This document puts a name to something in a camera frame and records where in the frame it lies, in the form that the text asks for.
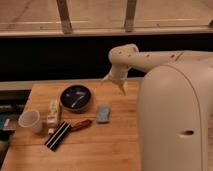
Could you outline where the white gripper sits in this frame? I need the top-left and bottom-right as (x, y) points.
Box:
(101, 66), (128, 95)

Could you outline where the dark ceramic bowl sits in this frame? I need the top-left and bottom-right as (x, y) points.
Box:
(60, 85), (92, 113)

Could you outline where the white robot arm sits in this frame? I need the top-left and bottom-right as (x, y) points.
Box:
(105, 44), (213, 171)

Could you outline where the blue sponge block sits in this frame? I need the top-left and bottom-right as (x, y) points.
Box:
(96, 104), (110, 124)

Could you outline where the black striped box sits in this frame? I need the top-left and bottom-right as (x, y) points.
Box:
(44, 121), (72, 151)

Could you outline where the translucent plastic cup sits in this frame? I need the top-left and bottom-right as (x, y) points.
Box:
(18, 109), (43, 133)

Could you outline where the blue object at left edge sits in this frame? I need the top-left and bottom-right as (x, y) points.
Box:
(0, 115), (17, 131)

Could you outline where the brown wooden handle tool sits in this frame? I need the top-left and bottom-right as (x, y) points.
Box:
(71, 120), (92, 132)

